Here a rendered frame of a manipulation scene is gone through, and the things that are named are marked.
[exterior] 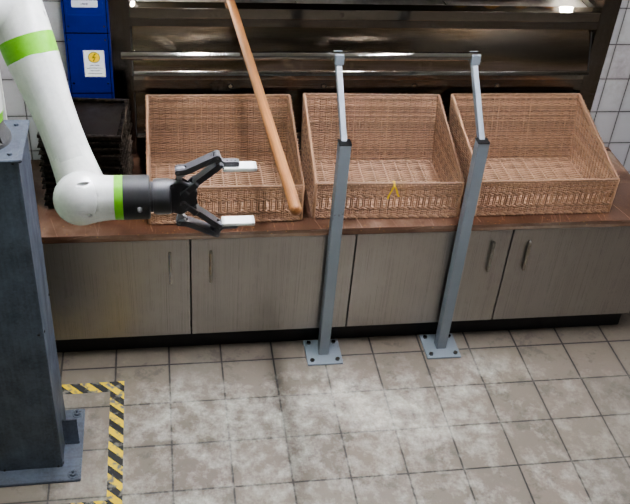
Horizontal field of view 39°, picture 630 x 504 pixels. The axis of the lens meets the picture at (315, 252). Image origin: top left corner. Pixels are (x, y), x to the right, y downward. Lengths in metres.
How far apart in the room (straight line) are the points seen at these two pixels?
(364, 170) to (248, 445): 1.16
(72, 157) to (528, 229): 1.97
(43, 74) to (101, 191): 0.29
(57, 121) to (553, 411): 2.24
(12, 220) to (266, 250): 1.06
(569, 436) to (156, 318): 1.59
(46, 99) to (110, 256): 1.32
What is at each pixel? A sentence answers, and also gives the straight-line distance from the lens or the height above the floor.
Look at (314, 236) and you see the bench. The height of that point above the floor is 0.54.
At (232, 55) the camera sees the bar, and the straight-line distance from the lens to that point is 3.01.
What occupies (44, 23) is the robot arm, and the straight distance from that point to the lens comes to 2.00.
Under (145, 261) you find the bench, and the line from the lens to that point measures 3.22.
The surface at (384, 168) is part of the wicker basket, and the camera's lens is 3.57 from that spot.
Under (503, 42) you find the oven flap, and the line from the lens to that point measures 3.65.
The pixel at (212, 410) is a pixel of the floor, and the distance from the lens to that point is 3.30.
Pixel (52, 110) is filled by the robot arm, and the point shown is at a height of 1.50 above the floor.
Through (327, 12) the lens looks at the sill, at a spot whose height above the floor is 1.17.
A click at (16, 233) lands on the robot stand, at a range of 2.53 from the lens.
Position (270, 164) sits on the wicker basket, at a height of 0.59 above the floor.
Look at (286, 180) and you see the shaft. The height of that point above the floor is 1.20.
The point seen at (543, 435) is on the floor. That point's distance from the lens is 3.42.
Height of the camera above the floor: 2.41
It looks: 36 degrees down
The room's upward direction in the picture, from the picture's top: 5 degrees clockwise
